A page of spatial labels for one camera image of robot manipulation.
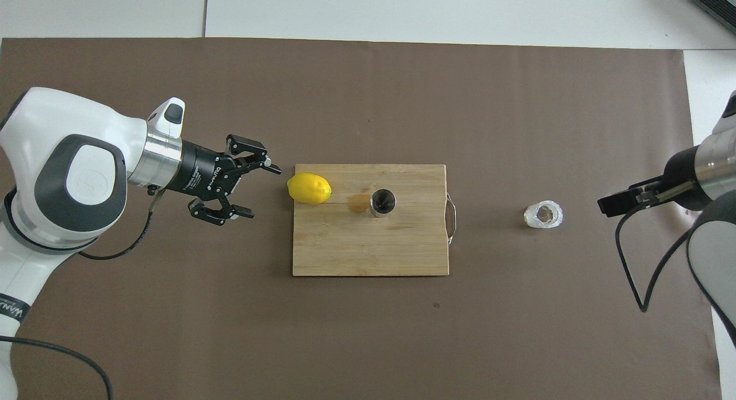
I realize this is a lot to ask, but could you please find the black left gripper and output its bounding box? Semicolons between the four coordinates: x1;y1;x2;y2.
166;134;283;227

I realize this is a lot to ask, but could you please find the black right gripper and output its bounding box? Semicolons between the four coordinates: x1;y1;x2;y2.
597;146;718;218

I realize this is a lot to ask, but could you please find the clear textured glass cup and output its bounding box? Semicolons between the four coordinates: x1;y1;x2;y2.
523;200;564;229

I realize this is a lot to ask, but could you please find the steel double jigger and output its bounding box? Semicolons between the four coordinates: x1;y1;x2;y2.
369;188;398;218

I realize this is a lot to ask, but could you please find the yellow lemon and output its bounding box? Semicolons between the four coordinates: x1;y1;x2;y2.
287;172;334;205

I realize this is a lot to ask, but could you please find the brown paper table mat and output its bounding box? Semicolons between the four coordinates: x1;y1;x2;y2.
0;37;722;400

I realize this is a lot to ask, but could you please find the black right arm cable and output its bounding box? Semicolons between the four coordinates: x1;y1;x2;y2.
615;184;715;313

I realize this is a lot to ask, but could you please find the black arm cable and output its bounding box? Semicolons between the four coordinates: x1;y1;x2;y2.
615;184;715;313
0;186;160;400

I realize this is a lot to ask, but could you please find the wooden cutting board, metal handle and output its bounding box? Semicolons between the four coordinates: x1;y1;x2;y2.
292;163;458;277

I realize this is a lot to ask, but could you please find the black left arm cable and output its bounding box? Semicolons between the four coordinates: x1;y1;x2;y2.
0;186;160;400

